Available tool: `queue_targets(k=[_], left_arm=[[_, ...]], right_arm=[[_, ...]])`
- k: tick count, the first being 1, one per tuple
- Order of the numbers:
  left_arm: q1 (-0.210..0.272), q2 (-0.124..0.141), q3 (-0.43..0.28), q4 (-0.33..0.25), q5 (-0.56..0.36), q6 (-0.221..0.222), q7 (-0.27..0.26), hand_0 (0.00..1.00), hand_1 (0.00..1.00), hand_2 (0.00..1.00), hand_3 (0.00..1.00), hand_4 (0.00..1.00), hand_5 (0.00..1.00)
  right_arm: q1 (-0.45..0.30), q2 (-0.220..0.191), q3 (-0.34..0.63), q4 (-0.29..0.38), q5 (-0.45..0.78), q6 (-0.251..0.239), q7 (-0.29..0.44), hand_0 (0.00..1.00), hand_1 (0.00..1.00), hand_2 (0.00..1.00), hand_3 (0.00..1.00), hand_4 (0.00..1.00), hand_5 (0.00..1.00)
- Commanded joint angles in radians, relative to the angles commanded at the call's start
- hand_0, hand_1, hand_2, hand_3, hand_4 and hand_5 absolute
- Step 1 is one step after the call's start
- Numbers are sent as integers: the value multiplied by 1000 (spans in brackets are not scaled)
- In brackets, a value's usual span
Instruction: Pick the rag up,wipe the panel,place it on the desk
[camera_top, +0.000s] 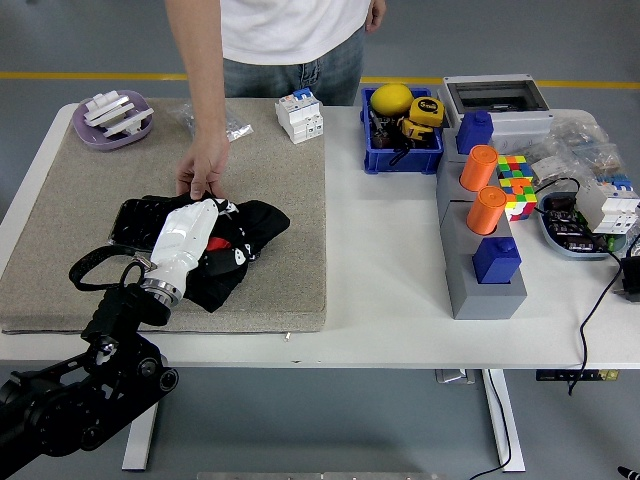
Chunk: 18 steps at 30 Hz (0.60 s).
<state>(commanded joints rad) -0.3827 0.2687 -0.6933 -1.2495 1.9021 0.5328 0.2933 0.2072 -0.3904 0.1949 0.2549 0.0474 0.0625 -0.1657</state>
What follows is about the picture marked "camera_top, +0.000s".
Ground person's left hand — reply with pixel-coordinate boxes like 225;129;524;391
363;0;388;35

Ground person's right hand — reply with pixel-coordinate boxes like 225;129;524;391
174;132;231;201

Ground black printed rag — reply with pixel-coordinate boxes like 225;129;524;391
142;193;292;315

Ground black plastic-wrapped panel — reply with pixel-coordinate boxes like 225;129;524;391
107;197;176;252

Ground black desk control panel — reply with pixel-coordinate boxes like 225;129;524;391
535;369;620;383

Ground clear bag of screws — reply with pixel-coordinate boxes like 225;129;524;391
169;99;255;144

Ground yellow ball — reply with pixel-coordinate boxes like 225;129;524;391
369;83;415;117

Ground person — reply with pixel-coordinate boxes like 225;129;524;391
164;0;389;107

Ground yellow black tape measure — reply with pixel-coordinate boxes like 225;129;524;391
407;96;446;129
398;117;437;146

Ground dark screwdriver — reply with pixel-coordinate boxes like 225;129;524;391
368;110;389;146

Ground white circuit breaker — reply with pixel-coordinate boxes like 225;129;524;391
575;173;640;235
274;87;325;146

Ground purple plastic tray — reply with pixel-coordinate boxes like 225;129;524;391
72;89;155;151

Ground white table leg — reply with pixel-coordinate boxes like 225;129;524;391
121;367;166;472
482;368;526;474

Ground grey-brown mat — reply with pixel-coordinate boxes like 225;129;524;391
0;96;329;335

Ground blue plastic bin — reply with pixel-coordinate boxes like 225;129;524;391
360;87;446;175

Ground blue square peg block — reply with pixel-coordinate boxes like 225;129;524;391
455;110;495;155
472;236;523;285

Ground orange cylinder peg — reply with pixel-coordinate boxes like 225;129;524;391
459;144;500;193
466;185;508;236

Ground black power adapter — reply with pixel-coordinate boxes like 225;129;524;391
618;257;640;304

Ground multicolour puzzle cube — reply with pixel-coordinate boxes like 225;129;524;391
496;155;532;182
499;177;539;223

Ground grey peg holder base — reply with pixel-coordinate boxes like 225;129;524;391
435;124;530;321

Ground grey-blue plastic tray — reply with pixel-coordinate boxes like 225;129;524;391
537;191;630;263

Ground clear bags of parts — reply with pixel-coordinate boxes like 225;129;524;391
502;118;625;189

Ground black electronic modules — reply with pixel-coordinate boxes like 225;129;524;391
543;195;609;251

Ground white plastic bracket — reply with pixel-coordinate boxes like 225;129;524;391
102;107;154;139
82;89;135;127

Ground black cable under table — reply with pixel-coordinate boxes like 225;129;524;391
468;368;512;480

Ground black power cable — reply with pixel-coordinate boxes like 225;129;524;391
532;177;626;397

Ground grey electrical enclosure box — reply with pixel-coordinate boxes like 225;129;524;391
437;74;555;151

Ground metal bracket under table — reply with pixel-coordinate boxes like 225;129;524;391
433;368;477;385

